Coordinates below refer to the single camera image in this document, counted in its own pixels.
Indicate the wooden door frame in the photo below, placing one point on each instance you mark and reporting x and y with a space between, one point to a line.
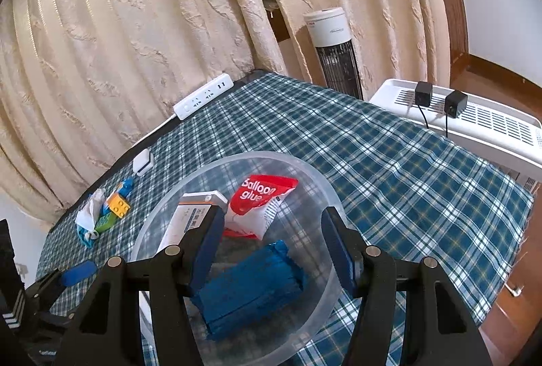
453 10

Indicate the white medicine box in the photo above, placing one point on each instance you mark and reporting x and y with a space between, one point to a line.
186 213

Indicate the orange toy brick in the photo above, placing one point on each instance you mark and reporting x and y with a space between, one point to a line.
118 206

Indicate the beige patterned curtain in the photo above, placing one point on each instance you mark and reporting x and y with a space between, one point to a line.
127 31

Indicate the small white box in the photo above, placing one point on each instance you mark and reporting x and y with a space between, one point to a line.
142 162

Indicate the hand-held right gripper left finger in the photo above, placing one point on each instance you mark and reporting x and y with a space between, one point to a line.
207 247

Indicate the white printed plastic packet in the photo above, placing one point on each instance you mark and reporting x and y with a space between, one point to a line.
89 213

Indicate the green toy brick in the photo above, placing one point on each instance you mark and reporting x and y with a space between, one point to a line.
104 223

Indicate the blue crinkled pack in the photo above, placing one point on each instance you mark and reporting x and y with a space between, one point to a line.
250 290

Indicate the red and white packet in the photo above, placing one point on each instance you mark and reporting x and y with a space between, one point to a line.
254 196

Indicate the blue plaid tablecloth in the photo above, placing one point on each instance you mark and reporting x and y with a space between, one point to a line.
381 179

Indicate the clear plastic bowl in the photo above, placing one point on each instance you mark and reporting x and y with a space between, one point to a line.
300 177

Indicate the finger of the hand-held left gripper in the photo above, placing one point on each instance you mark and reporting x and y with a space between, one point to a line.
57 317
78 273

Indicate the black power adapter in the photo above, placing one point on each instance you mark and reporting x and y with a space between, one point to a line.
456 103
423 93

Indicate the white air purifier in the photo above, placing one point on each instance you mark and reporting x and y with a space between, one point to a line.
487 124

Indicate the white power strip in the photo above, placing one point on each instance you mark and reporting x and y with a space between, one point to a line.
203 97

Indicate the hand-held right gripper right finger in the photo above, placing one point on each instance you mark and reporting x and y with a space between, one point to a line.
338 251

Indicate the white tower heater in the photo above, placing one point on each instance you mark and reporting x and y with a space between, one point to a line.
330 31

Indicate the blue snack packet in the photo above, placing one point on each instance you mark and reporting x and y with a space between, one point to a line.
125 186

